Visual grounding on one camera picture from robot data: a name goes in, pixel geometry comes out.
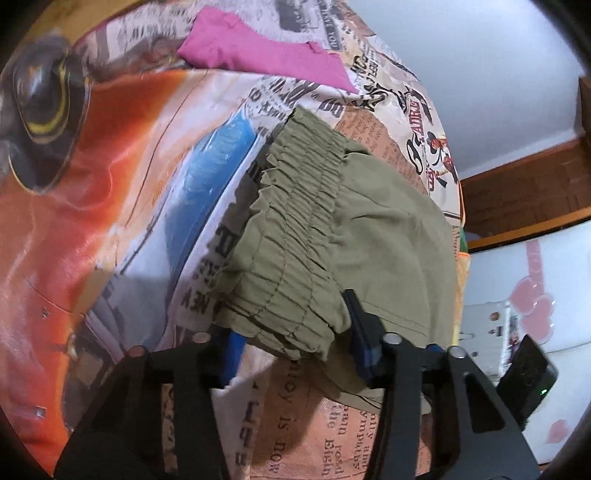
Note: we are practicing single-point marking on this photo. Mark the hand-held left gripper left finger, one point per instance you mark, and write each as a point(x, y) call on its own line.
point(233, 348)

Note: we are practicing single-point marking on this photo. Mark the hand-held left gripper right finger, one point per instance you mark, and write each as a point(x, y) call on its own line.
point(364, 355)

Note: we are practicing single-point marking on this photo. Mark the olive green pants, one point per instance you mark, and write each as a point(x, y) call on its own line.
point(383, 240)

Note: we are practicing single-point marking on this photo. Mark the white appliance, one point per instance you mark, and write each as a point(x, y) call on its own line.
point(480, 327)

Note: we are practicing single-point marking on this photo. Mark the white heart-print wardrobe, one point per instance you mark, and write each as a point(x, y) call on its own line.
point(563, 277)

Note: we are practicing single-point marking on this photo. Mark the multicolour striped blanket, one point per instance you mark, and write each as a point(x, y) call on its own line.
point(463, 242)

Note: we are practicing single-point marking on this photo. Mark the printed newspaper-pattern blanket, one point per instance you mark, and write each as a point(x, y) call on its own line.
point(115, 161)

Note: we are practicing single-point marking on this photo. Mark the pink cloth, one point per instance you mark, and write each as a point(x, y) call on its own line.
point(258, 50)

